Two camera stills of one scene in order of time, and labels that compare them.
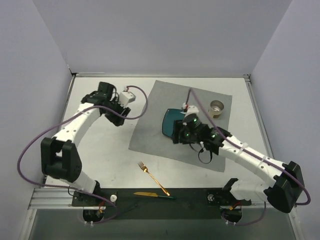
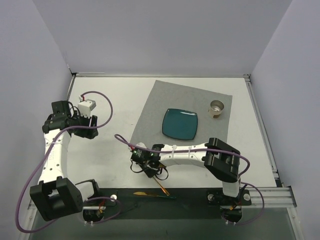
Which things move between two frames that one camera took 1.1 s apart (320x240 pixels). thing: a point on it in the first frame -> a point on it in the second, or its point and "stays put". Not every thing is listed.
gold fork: (145, 170) stays put
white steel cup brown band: (215, 108) stays put
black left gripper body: (119, 114) -> (88, 128)
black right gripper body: (176, 132) -> (149, 172)
